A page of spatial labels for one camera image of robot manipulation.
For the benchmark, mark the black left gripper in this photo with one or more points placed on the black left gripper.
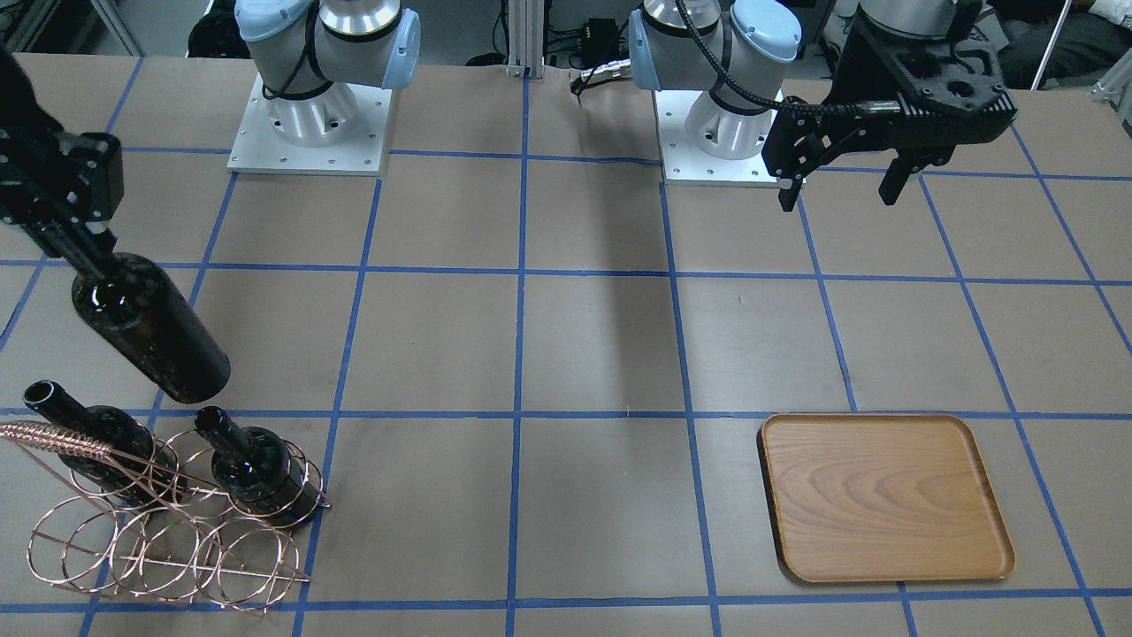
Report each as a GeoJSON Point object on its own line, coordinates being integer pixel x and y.
{"type": "Point", "coordinates": [856, 72]}

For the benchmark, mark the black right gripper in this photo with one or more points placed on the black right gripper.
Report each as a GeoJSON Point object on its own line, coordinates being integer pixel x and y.
{"type": "Point", "coordinates": [55, 180]}

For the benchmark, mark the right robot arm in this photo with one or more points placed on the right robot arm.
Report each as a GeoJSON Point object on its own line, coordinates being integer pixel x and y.
{"type": "Point", "coordinates": [302, 48]}

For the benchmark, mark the wooden tray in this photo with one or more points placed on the wooden tray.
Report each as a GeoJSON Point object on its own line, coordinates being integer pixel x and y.
{"type": "Point", "coordinates": [876, 498]}

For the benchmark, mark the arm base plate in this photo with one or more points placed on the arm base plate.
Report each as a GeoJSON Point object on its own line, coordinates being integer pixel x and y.
{"type": "Point", "coordinates": [703, 144]}
{"type": "Point", "coordinates": [344, 131]}

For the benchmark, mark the copper wire bottle basket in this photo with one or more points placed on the copper wire bottle basket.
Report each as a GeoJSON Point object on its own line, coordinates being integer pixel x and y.
{"type": "Point", "coordinates": [191, 545]}

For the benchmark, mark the aluminium frame post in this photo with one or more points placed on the aluminium frame post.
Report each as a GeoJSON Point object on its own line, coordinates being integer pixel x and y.
{"type": "Point", "coordinates": [526, 38]}

